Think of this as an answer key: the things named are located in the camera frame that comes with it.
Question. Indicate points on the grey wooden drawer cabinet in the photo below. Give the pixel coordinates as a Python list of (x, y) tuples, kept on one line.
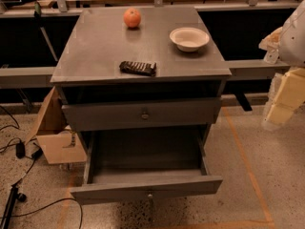
[(88, 70)]

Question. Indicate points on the open grey middle drawer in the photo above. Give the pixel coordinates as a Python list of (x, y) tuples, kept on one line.
[(142, 164)]

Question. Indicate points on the black tripod leg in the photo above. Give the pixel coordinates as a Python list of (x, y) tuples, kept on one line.
[(14, 196)]

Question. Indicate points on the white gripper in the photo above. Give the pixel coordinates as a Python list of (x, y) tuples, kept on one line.
[(294, 40)]

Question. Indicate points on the black power adapter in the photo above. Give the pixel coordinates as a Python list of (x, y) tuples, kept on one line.
[(20, 149)]

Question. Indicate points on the brown cardboard box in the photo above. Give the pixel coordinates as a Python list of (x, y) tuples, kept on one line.
[(59, 143)]

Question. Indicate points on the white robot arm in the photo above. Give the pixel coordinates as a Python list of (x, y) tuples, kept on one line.
[(291, 47)]

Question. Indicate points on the grey metal rail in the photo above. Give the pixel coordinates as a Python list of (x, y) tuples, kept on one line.
[(40, 77)]

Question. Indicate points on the closed grey top drawer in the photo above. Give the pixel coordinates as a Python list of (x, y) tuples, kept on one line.
[(142, 114)]

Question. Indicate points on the orange fruit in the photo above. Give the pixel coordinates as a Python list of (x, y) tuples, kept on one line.
[(132, 18)]

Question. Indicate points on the white paper bowl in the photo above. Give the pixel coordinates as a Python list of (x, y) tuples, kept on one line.
[(189, 39)]

